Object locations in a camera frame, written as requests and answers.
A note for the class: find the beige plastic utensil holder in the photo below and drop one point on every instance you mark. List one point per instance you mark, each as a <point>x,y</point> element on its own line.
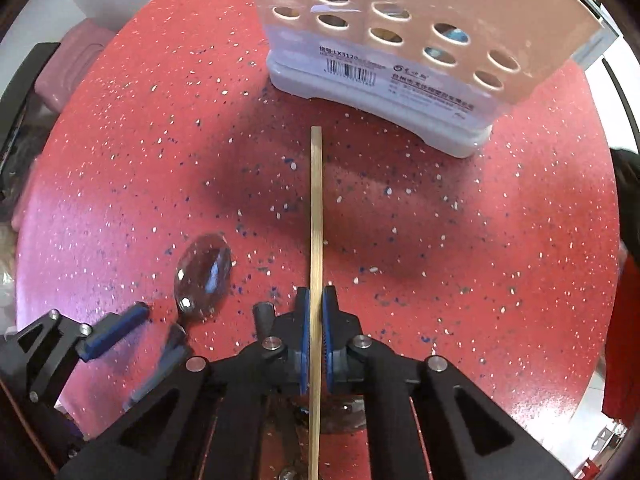
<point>400,50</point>

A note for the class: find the pink plastic stool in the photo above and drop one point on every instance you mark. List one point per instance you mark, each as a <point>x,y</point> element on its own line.
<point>75,60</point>

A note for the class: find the blue patterned chopstick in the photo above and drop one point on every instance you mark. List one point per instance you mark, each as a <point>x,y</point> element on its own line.
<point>457,36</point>

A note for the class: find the wooden chopstick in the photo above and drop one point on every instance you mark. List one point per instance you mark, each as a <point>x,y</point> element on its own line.
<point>316,210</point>

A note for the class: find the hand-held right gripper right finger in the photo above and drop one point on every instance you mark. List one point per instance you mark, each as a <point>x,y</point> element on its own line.
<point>330,345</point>

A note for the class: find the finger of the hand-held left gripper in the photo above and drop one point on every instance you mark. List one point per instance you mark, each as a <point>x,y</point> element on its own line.
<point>160,360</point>
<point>112,330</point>

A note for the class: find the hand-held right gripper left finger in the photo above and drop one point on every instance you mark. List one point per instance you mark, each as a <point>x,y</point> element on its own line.
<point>301,350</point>

